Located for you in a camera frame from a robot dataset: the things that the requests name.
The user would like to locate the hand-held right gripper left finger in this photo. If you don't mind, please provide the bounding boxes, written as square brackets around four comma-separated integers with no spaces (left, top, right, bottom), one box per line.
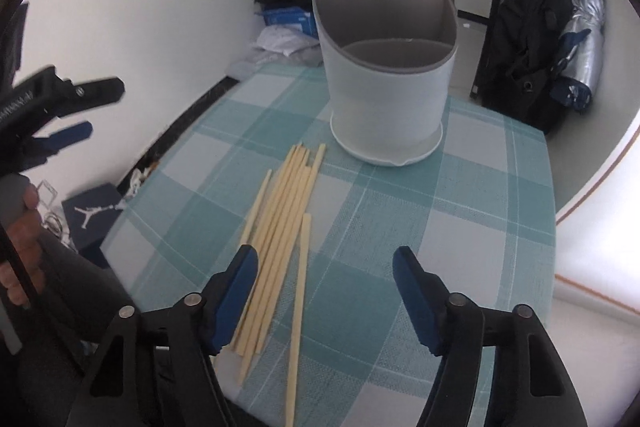
[75,244,261,427]

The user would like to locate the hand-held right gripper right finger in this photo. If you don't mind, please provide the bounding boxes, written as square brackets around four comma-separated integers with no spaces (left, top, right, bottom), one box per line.
[392,246,588,427]

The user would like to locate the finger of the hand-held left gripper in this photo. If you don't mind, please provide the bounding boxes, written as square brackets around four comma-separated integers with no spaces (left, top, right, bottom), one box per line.
[27,121,95,158]
[47,66,126,118]

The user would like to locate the pile of wooden chopsticks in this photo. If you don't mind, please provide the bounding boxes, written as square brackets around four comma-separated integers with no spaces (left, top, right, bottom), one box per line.
[231,142,328,427]

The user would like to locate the white utensil holder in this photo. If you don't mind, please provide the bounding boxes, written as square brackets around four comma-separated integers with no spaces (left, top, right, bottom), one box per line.
[311,0,460,168]

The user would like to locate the person's left hand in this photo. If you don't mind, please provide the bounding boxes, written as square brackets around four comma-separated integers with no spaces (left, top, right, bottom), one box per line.
[0,181,47,310]

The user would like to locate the white printed sock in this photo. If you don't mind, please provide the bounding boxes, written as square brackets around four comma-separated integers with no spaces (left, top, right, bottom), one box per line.
[125,164,161,200]

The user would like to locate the dark blue shoe box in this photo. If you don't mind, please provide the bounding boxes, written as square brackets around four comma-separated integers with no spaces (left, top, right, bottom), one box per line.
[61,184,130,268]

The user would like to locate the teal plaid tablecloth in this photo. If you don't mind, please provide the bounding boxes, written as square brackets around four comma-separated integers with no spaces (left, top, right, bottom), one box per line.
[100,62,557,427]

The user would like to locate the grey plastic parcel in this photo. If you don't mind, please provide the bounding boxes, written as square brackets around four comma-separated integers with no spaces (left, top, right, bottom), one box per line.
[227,49,326,80]

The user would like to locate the person's grey trousers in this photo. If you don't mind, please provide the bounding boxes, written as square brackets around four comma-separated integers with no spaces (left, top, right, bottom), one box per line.
[0,232,141,427]

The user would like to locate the white plastic parcel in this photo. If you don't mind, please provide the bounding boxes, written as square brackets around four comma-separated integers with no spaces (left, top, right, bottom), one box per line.
[255,26,321,58]

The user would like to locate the blue cardboard box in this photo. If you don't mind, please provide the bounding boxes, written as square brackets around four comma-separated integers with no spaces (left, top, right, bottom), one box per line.
[260,6,321,40]

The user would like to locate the black backpack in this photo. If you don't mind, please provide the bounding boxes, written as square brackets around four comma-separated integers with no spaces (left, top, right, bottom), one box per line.
[470,0,596,135]

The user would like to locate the silver folded umbrella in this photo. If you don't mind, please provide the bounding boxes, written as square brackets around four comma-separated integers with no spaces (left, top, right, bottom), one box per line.
[550,0,608,115]

